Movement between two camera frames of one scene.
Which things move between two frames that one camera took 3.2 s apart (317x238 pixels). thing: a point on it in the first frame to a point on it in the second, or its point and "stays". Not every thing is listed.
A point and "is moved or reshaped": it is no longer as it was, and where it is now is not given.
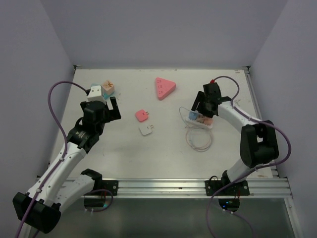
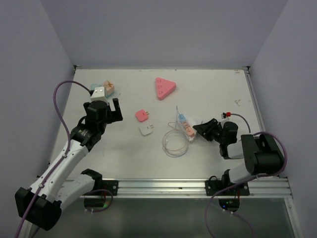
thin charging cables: (193, 129) to (175, 130)
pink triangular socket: (164, 87) stays
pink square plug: (141, 115) stays
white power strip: (198, 123) to (191, 138)
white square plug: (146, 129) stays
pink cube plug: (200, 118) to (185, 125)
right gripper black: (199, 98) to (205, 128)
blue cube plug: (192, 115) to (182, 117)
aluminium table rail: (273, 187) stays
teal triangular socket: (105, 96) stays
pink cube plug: (208, 121) is moved or reshaped
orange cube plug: (108, 87) stays
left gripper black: (114, 113) stays
